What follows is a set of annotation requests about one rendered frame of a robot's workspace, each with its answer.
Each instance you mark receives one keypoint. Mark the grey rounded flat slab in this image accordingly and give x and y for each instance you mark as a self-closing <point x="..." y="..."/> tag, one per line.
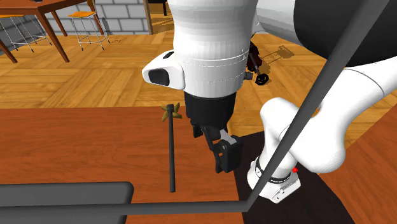
<point x="62" y="192"/>

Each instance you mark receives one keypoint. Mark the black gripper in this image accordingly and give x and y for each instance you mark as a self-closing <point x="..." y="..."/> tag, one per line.
<point x="211" y="108"/>

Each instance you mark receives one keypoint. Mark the dark red wheeled cart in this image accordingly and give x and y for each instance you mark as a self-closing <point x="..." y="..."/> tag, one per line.
<point x="254" y="59"/>

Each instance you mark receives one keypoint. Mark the brown wooden table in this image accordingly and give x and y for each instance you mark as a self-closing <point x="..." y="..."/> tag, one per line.
<point x="31" y="6"/>

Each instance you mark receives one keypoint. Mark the grey bar frame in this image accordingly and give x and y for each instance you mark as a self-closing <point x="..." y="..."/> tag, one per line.
<point x="155" y="208"/>

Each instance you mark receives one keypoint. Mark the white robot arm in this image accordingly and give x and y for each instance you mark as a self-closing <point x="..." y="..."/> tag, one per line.
<point x="211" y="46"/>

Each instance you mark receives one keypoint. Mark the black wand with gold star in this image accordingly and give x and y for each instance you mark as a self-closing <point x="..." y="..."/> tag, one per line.
<point x="171" y="155"/>

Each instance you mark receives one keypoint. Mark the dark robot stand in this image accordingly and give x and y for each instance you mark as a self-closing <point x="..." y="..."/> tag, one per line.
<point x="310" y="206"/>

